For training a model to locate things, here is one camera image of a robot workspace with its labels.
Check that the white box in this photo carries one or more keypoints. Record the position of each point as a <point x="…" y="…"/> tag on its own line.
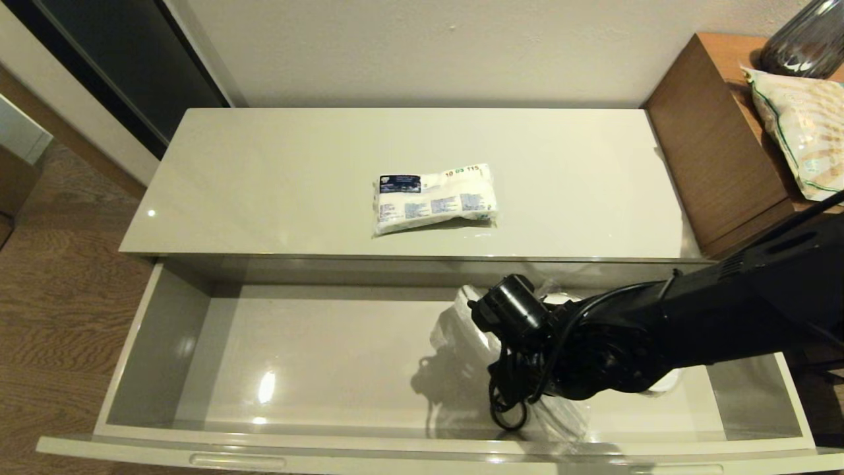
<point x="16" y="132"/>

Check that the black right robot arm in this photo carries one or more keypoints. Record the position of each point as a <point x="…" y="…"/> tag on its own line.
<point x="725" y="310"/>

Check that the brown wooden side table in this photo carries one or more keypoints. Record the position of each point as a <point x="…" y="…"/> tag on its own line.
<point x="712" y="165"/>

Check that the glossy white low cabinet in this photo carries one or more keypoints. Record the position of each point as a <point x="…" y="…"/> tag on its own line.
<point x="264" y="185"/>

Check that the glossy white wide drawer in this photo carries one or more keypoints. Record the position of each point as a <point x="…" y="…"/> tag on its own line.
<point x="297" y="356"/>

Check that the dark glass door panel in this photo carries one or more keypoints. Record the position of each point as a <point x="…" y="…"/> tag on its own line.
<point x="132" y="59"/>

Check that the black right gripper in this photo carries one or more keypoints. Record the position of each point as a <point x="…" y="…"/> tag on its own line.
<point x="521" y="373"/>

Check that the green-trimmed snack bag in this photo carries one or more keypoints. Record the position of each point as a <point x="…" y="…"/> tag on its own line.
<point x="804" y="132"/>

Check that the dark ribbed glass vase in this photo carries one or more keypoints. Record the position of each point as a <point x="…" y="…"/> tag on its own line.
<point x="801" y="46"/>

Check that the white tissue pack blue label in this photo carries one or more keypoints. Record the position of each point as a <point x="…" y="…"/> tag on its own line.
<point x="435" y="198"/>

